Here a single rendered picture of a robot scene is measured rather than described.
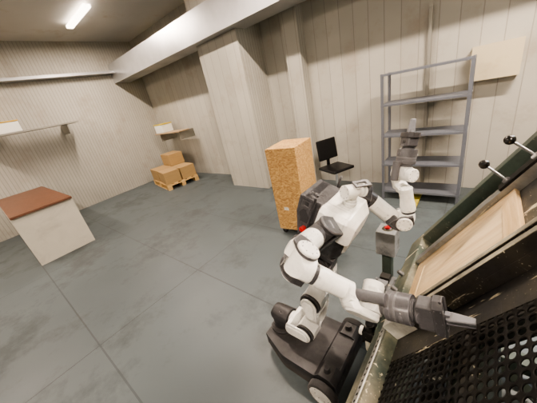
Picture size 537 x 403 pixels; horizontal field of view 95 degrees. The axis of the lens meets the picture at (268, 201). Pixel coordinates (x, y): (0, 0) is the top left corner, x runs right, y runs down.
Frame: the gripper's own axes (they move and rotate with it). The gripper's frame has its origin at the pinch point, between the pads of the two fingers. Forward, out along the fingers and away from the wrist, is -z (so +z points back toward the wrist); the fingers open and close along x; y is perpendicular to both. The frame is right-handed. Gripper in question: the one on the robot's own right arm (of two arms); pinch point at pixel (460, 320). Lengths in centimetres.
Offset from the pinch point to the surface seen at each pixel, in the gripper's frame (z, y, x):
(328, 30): 180, 383, 171
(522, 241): -12.5, 15.5, 14.7
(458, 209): 9, 89, -13
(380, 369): 27.1, 0.1, -32.7
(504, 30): -20, 385, 69
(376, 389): 26.5, -7.0, -33.3
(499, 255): -8.0, 15.5, 10.0
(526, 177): -16, 65, 11
